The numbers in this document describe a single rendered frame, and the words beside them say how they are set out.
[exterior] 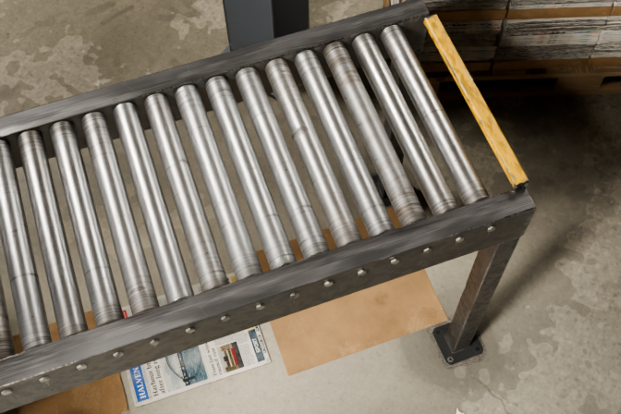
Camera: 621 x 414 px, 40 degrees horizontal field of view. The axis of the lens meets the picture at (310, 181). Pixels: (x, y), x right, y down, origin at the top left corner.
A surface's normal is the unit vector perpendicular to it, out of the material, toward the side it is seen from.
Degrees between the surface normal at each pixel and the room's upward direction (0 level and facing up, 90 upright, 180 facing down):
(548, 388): 0
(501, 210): 0
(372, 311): 0
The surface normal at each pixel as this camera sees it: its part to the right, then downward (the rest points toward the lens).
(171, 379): -0.01, -0.50
